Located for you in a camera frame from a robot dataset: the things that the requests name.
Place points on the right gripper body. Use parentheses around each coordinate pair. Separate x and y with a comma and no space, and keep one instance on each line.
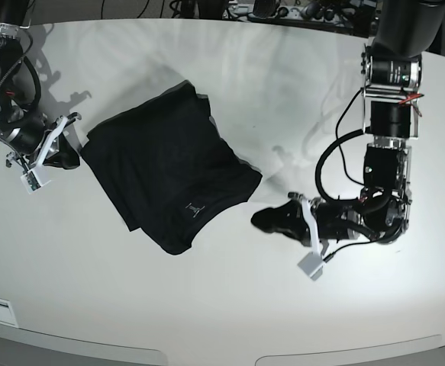
(28,140)

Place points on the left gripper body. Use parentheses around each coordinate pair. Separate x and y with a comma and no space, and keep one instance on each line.
(333,222)

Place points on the black T-shirt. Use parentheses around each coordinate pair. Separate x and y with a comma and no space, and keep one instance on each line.
(166,169)

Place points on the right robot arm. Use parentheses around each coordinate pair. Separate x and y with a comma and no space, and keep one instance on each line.
(20,88)

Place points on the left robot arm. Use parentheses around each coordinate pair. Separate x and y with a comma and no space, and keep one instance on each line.
(392,71)

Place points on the white power strip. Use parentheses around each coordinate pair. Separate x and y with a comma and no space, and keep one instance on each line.
(311,12)

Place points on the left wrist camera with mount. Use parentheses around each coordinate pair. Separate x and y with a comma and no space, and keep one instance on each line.
(312,264)

